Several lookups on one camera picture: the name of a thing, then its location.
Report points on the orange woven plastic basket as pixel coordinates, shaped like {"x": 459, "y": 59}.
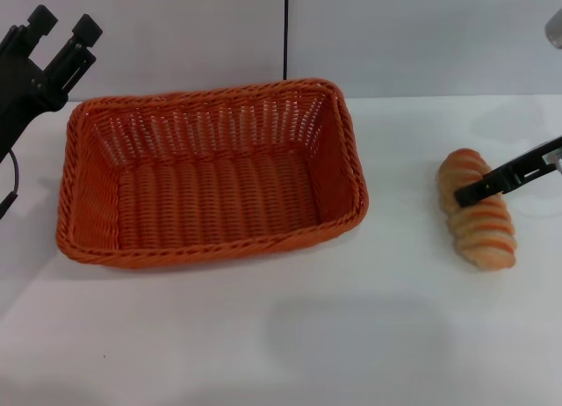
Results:
{"x": 211, "y": 195}

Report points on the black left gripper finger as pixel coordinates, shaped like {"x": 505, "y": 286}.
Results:
{"x": 41, "y": 21}
{"x": 85, "y": 31}

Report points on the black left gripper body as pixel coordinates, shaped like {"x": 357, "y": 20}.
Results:
{"x": 22, "y": 98}

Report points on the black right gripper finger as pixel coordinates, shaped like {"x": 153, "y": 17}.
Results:
{"x": 505, "y": 179}

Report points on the orange striped bread loaf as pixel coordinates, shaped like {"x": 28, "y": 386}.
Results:
{"x": 483, "y": 239}

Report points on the black vertical wall strip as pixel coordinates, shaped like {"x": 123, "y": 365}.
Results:
{"x": 285, "y": 32}

